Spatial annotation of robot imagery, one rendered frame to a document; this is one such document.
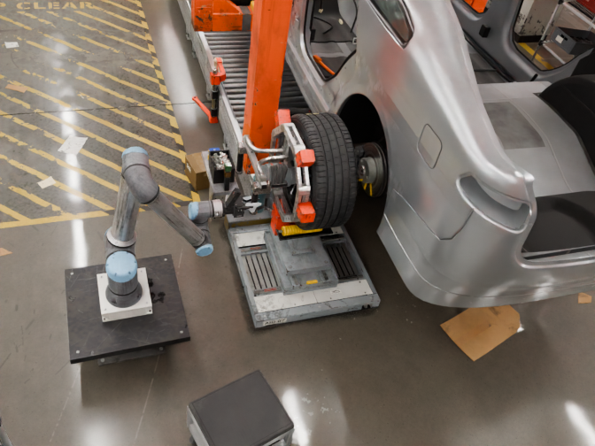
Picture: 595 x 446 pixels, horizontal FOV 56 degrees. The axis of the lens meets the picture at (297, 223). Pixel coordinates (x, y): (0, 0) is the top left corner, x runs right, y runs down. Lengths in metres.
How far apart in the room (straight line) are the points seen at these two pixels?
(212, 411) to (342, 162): 1.39
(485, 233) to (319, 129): 1.07
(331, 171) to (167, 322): 1.19
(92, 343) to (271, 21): 1.90
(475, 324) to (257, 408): 1.69
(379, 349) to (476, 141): 1.65
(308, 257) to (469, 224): 1.44
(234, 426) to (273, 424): 0.18
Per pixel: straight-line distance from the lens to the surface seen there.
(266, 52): 3.16
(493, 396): 3.65
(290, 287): 3.48
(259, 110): 3.35
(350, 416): 3.28
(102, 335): 3.12
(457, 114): 2.44
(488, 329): 3.91
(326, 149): 2.92
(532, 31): 7.75
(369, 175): 3.25
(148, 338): 3.08
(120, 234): 2.96
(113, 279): 2.95
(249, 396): 2.86
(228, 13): 5.21
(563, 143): 3.88
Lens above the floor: 2.87
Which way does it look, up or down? 44 degrees down
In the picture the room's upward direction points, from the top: 11 degrees clockwise
